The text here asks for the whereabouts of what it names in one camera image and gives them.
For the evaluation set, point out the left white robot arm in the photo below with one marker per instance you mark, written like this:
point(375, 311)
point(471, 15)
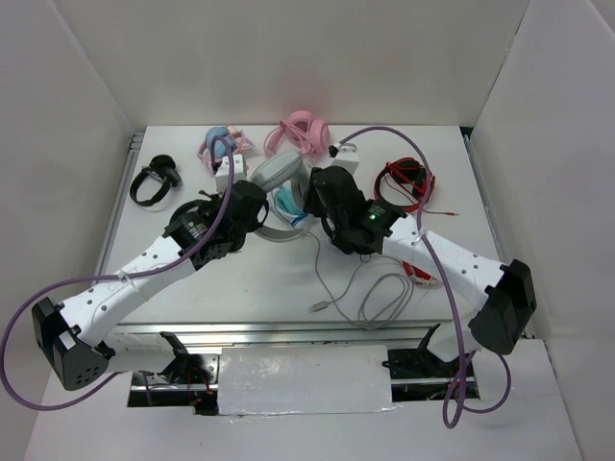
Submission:
point(77, 334)

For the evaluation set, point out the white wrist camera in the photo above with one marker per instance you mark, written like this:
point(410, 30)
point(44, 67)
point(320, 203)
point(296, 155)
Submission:
point(344, 155)
point(230, 171)

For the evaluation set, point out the red folded headphones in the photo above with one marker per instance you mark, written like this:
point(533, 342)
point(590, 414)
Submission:
point(420, 277)

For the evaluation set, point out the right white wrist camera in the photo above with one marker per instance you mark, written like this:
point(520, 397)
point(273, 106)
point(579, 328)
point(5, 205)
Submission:
point(344, 155)

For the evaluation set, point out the aluminium front rail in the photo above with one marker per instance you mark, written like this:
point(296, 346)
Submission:
point(202, 335)

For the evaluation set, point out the teal cat-ear headphones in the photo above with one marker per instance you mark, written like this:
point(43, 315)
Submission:
point(285, 207)

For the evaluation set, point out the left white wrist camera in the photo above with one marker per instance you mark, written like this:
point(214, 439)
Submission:
point(230, 171)

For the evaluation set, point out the pink blue cat-ear headphones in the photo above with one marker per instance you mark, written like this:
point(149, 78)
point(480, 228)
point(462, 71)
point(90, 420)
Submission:
point(216, 143)

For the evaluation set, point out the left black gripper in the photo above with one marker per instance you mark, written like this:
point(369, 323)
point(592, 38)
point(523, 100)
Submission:
point(256, 225)

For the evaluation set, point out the red black headphones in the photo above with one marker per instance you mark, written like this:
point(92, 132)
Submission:
point(408, 177)

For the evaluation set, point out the pink over-ear headphones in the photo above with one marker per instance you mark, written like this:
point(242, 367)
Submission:
point(310, 134)

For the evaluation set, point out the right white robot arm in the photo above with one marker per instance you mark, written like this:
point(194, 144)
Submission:
point(501, 295)

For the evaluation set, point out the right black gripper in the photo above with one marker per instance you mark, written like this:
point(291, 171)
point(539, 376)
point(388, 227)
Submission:
point(312, 205)

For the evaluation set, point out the grey over-ear headphones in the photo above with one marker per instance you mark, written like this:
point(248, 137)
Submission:
point(281, 174)

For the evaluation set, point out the black on-ear headphones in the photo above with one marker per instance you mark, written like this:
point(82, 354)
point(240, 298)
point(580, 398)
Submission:
point(350, 241)

